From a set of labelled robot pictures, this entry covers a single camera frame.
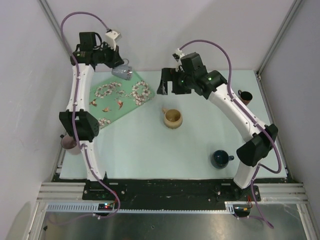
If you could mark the white slotted cable duct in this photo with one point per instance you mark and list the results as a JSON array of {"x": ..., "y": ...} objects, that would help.
[{"x": 97, "y": 207}]

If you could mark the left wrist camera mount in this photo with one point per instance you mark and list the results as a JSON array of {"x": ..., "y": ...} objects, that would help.
[{"x": 111, "y": 38}]

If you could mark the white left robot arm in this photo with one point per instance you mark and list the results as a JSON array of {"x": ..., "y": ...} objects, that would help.
[{"x": 77, "y": 120}]

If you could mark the small grey-blue cup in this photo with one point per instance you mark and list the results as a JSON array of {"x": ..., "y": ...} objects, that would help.
[{"x": 124, "y": 71}]

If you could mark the beige mug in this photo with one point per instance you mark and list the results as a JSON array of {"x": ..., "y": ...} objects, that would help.
[{"x": 173, "y": 118}]

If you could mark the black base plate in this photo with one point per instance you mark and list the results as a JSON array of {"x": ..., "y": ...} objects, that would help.
[{"x": 173, "y": 194}]

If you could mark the pink ribbed mug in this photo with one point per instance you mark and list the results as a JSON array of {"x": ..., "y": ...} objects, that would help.
[{"x": 69, "y": 144}]

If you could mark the green floral tray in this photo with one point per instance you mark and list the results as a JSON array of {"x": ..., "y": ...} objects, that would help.
[{"x": 114, "y": 97}]

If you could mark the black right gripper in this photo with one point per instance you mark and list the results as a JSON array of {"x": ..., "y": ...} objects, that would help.
[{"x": 167, "y": 74}]

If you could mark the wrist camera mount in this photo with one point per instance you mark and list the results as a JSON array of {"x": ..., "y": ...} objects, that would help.
[
  {"x": 111, "y": 38},
  {"x": 177, "y": 55}
]

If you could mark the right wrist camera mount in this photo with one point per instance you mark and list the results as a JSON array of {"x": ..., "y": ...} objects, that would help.
[{"x": 177, "y": 55}]

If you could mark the aluminium frame rail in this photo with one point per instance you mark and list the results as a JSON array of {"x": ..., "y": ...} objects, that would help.
[{"x": 61, "y": 191}]

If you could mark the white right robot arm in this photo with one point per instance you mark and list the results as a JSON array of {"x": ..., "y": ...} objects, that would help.
[{"x": 258, "y": 137}]

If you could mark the brown mug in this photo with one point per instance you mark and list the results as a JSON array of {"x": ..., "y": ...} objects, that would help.
[{"x": 245, "y": 96}]

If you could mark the blue mug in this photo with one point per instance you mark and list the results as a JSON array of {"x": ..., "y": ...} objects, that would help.
[{"x": 220, "y": 159}]

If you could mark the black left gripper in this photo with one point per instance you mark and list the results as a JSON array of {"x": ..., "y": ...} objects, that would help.
[{"x": 116, "y": 60}]

